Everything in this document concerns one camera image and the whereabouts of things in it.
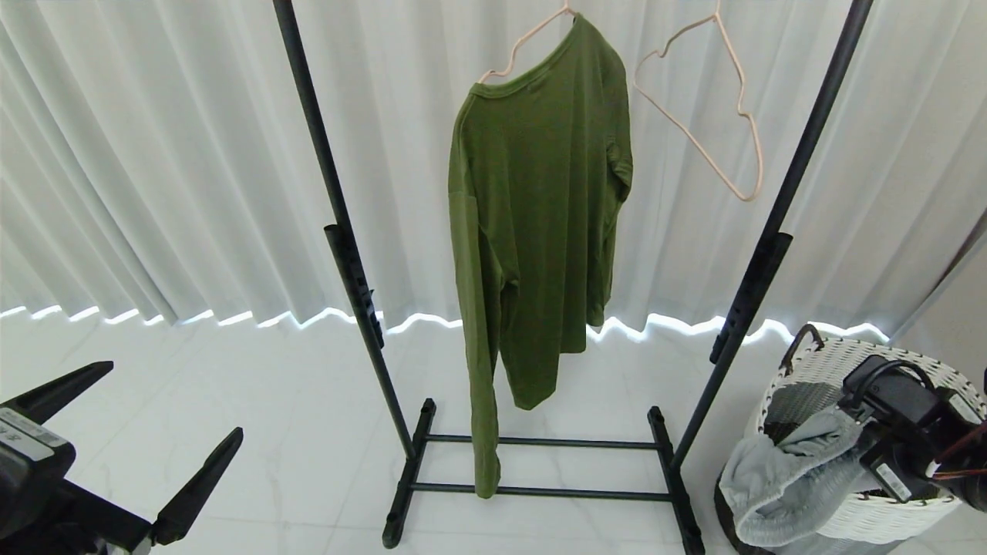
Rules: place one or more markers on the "pink clothes hanger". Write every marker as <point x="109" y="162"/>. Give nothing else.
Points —
<point x="513" y="46"/>
<point x="759" y="169"/>

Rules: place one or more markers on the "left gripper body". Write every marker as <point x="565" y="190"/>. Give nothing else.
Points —
<point x="100" y="524"/>

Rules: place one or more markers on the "white curtain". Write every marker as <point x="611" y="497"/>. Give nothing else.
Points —
<point x="193" y="154"/>

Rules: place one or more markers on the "white laundry basket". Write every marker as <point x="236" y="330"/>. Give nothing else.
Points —
<point x="887" y="516"/>

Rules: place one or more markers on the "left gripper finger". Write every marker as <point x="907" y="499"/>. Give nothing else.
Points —
<point x="193" y="493"/>
<point x="62" y="389"/>

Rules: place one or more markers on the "green printed shirt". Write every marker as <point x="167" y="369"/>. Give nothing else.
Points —
<point x="540" y="193"/>

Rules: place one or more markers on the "black clothes rack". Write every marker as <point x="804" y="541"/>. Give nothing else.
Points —
<point x="351" y="270"/>

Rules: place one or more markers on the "pale grey shorts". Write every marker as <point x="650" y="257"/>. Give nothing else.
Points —
<point x="786" y="478"/>

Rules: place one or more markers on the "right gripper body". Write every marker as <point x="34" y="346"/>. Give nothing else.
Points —
<point x="910" y="462"/>

